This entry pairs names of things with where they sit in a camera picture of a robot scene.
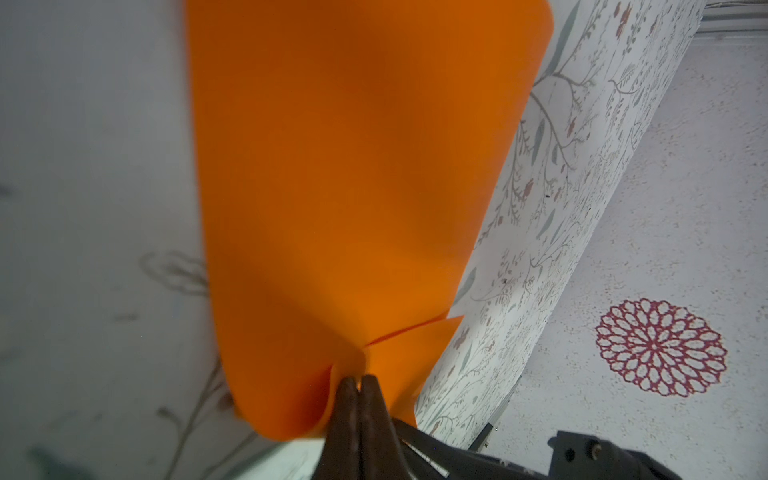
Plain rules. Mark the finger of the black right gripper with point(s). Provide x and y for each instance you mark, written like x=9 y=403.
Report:
x=428 y=458

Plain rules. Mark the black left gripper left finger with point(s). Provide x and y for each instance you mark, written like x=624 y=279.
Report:
x=340 y=457

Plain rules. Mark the orange square paper sheet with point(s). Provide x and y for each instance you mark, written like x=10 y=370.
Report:
x=347 y=152

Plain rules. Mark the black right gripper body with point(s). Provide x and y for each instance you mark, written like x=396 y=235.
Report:
x=578 y=456

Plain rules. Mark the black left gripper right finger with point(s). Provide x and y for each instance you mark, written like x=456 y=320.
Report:
x=381 y=456

